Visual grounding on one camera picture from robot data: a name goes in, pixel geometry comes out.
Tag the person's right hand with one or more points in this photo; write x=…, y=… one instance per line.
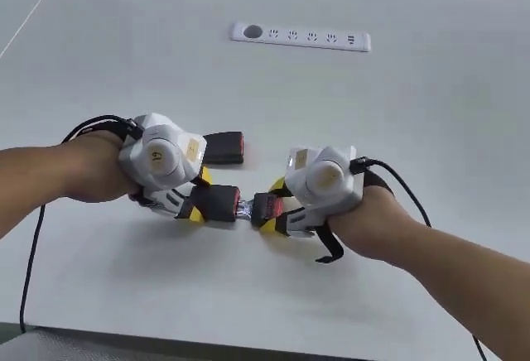
x=360, y=220

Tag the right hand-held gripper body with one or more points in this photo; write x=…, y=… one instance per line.
x=327, y=179

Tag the person's left hand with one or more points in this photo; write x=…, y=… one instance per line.
x=103, y=170

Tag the person's left forearm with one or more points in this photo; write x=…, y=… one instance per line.
x=37, y=187

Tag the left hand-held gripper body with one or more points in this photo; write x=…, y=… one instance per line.
x=165, y=158

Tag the person's right forearm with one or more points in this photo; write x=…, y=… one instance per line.
x=455, y=278

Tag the white power strip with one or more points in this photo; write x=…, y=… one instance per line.
x=300, y=37

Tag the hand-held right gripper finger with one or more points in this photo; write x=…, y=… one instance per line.
x=296, y=222
x=278, y=186

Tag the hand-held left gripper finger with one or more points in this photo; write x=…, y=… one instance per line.
x=205, y=176
x=170, y=203

